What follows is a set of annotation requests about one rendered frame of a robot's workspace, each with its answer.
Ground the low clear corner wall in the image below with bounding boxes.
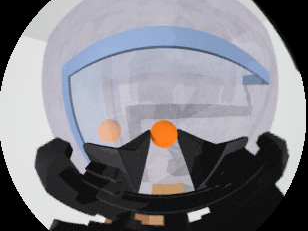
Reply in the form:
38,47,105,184
70,47,267,147

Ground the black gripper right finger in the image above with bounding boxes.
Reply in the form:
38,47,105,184
177,128,248,191

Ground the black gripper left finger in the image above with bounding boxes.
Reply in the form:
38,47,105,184
84,130,151,193

